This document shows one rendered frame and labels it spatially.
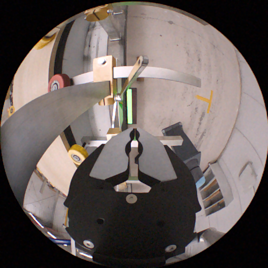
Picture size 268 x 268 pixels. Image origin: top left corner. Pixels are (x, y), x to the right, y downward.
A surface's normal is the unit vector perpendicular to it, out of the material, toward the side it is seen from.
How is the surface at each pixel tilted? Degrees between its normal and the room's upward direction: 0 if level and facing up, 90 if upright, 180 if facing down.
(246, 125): 90
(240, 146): 90
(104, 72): 0
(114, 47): 0
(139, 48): 0
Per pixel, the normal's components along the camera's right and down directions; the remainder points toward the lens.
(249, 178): -1.00, -0.04
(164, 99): 0.00, 0.55
